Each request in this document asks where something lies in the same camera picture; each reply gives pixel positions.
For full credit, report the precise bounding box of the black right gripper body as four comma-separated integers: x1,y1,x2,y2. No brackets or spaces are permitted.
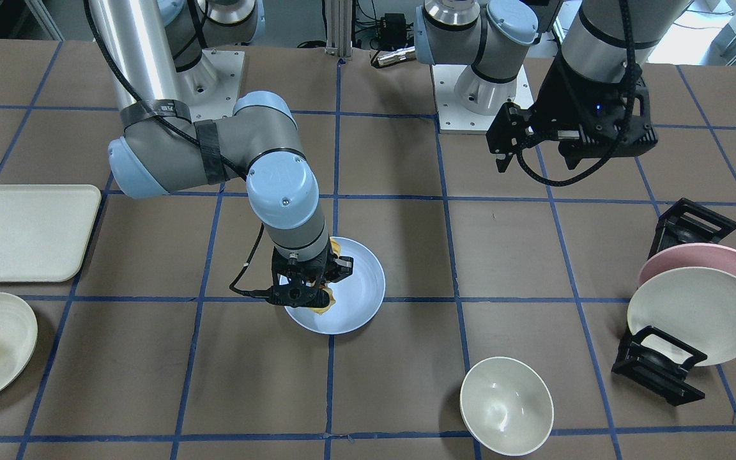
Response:
268,242,354,308

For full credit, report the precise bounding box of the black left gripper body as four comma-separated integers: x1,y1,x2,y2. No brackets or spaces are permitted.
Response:
486,57,658,174

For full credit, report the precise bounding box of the yellow croissant bread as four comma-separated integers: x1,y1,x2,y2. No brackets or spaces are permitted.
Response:
309,238,341,315

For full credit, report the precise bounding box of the blue plate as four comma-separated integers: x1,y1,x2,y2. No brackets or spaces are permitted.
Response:
284,236,386,335

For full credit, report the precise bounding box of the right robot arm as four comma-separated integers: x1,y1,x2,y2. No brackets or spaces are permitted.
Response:
84,1,354,314

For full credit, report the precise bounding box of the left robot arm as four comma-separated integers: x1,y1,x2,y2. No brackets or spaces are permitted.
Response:
413,1,689,187

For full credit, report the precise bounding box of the pink plate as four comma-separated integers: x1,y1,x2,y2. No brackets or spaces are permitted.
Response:
638,243,736,286

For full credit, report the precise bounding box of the cream plate in rack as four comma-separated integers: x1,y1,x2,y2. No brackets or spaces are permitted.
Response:
626,267,736,366

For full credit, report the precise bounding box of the cream bowl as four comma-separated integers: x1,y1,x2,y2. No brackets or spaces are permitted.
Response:
459,357,555,456

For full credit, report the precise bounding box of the black dish rack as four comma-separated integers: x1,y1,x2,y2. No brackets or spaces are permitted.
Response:
611,197,736,406

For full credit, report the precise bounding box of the white rectangular tray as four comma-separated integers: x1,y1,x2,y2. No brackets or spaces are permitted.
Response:
0,185,102,283

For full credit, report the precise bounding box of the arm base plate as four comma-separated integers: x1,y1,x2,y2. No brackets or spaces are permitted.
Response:
431,65,533,135
176,49,245,122

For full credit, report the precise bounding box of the aluminium frame post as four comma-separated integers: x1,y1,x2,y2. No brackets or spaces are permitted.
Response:
322,1,356,61

